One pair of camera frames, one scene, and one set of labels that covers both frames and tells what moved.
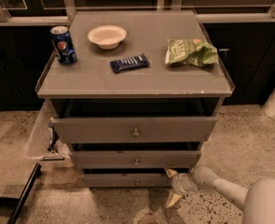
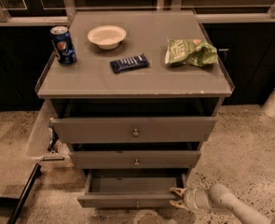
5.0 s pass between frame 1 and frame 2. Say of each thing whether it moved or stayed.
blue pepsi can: stayed
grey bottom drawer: moved
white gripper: moved
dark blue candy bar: stayed
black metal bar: stayed
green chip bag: stayed
